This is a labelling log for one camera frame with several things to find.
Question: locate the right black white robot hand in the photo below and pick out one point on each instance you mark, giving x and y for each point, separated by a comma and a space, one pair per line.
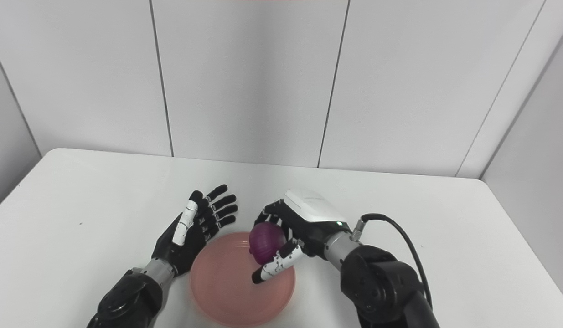
308, 223

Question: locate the pink round plate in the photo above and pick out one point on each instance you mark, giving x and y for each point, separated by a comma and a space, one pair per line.
226, 287

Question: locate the purple red onion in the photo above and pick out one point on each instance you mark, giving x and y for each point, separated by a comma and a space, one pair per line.
265, 243

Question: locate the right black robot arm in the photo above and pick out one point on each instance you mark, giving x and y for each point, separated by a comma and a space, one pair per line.
381, 287

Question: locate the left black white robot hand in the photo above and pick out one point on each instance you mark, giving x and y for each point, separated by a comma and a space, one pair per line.
190, 232

